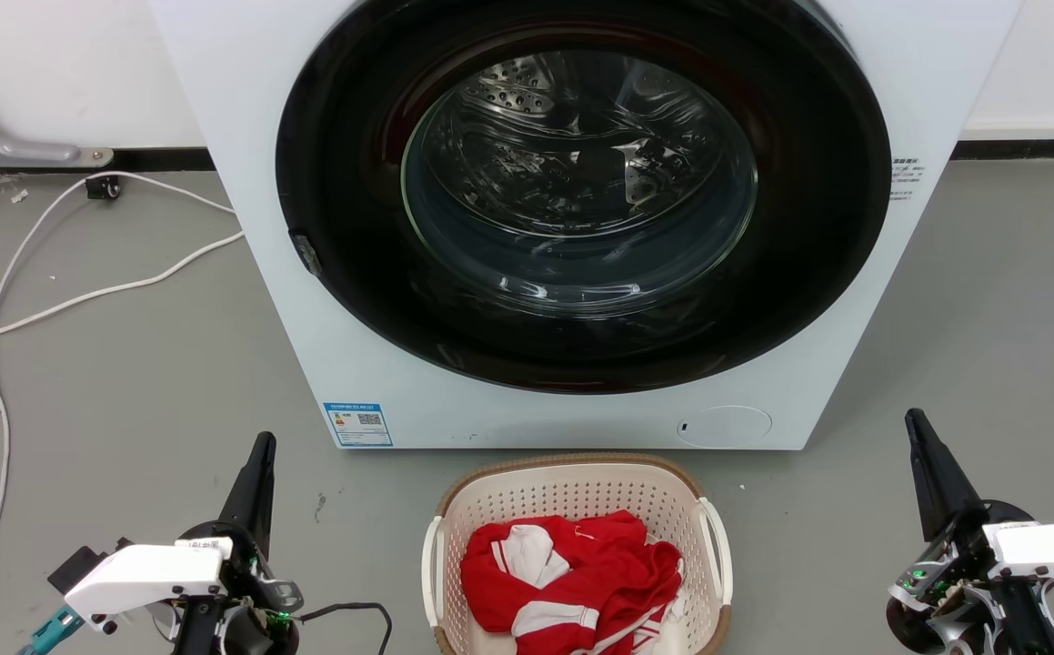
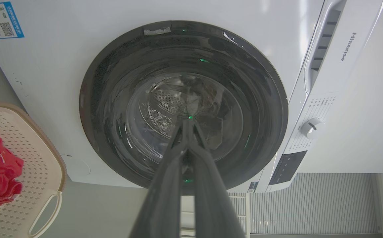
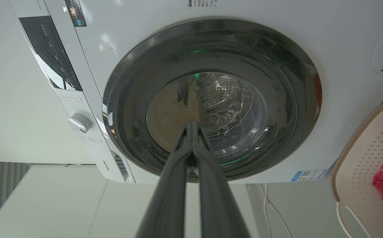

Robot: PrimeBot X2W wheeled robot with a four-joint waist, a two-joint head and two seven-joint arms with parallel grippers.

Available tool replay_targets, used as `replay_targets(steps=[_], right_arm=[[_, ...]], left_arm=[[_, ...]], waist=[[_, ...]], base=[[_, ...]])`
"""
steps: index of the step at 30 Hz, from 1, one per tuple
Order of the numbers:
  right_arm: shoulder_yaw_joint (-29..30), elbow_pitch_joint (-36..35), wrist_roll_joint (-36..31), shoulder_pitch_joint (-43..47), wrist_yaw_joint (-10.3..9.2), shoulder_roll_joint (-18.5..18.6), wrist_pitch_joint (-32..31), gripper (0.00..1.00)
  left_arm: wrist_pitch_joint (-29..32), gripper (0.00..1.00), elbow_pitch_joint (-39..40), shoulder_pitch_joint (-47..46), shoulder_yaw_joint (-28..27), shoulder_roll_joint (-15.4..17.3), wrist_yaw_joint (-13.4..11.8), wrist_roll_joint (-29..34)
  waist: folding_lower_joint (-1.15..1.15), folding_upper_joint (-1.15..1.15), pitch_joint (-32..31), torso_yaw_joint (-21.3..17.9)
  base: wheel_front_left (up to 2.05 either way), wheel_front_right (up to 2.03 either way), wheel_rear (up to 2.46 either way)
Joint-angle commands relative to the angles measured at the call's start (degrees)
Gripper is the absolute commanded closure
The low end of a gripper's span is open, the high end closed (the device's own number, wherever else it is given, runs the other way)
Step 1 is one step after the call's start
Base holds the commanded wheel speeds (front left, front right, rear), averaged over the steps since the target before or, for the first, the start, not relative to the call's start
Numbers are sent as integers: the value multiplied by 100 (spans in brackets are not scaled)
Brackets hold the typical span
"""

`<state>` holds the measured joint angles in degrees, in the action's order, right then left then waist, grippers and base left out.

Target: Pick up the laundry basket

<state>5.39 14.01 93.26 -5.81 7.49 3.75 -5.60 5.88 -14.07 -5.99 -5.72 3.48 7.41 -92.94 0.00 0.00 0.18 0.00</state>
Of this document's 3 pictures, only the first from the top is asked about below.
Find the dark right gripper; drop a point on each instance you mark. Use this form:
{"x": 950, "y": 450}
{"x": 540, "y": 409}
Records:
{"x": 945, "y": 591}

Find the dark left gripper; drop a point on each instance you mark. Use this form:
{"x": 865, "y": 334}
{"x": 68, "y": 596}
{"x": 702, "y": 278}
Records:
{"x": 258, "y": 600}

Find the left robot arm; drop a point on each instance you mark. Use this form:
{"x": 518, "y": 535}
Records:
{"x": 197, "y": 632}

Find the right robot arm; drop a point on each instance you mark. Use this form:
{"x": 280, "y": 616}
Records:
{"x": 1031, "y": 628}

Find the cream plastic laundry basket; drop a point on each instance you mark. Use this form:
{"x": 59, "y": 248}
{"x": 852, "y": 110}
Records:
{"x": 572, "y": 491}

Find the blue energy label sticker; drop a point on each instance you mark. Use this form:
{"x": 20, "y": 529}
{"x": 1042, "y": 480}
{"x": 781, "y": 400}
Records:
{"x": 358, "y": 425}

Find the white front-load washing machine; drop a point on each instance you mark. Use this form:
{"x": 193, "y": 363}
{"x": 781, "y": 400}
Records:
{"x": 308, "y": 364}

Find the round white filter cover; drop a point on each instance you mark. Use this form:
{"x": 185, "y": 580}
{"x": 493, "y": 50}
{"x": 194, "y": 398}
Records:
{"x": 725, "y": 427}

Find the teal connector piece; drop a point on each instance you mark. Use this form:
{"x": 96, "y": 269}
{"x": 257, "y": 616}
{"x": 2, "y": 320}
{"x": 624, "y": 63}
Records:
{"x": 54, "y": 629}

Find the black round washer door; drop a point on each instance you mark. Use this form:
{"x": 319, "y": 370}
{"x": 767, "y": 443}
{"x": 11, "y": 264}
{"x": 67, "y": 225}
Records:
{"x": 354, "y": 273}

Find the small printed text sticker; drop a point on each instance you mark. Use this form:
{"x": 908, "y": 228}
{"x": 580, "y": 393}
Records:
{"x": 906, "y": 177}

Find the small black floor clip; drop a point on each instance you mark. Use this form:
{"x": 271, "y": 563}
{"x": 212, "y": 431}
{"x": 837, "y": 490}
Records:
{"x": 105, "y": 187}

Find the red and white garment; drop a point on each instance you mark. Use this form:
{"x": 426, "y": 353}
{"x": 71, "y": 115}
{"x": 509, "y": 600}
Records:
{"x": 599, "y": 573}

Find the grey drain pipe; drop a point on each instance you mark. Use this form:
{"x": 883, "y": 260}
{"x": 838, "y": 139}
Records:
{"x": 8, "y": 147}

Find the steel washing machine drum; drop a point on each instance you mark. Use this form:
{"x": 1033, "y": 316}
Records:
{"x": 526, "y": 91}

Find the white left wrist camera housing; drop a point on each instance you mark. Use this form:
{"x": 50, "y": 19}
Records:
{"x": 145, "y": 573}

